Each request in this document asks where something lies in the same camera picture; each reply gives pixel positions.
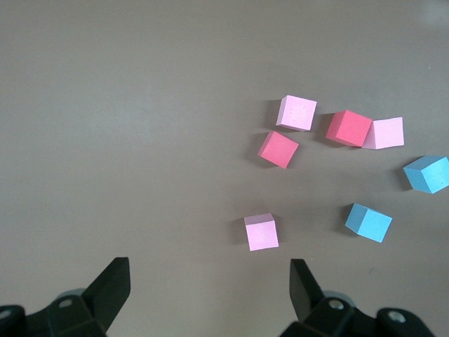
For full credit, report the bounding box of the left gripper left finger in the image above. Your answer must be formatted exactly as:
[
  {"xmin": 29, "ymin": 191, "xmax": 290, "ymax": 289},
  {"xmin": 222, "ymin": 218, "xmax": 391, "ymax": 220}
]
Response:
[{"xmin": 0, "ymin": 257, "xmax": 131, "ymax": 337}]

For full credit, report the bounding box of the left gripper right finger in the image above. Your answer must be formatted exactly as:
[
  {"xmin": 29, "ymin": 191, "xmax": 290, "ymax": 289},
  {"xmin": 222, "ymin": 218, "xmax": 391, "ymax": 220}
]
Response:
[{"xmin": 280, "ymin": 258, "xmax": 436, "ymax": 337}]

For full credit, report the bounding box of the blue foam cube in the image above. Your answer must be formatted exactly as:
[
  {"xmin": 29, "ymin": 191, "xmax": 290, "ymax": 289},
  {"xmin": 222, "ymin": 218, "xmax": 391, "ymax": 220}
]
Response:
[
  {"xmin": 344, "ymin": 202, "xmax": 394, "ymax": 244},
  {"xmin": 402, "ymin": 155, "xmax": 449, "ymax": 194}
]

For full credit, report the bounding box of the red foam cube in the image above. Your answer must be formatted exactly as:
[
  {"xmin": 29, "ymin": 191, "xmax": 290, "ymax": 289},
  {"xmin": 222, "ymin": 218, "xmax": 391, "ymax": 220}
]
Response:
[
  {"xmin": 325, "ymin": 110, "xmax": 373, "ymax": 148},
  {"xmin": 258, "ymin": 131, "xmax": 300, "ymax": 169}
]

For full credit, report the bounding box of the brown table mat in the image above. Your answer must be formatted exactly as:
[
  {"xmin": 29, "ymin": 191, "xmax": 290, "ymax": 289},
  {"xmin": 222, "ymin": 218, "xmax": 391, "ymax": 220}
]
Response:
[{"xmin": 0, "ymin": 0, "xmax": 449, "ymax": 337}]

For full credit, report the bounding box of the light pink dimpled foam cube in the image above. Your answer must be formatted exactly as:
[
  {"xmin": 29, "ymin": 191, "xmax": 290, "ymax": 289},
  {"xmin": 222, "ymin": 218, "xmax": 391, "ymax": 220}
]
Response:
[{"xmin": 276, "ymin": 94, "xmax": 318, "ymax": 132}]

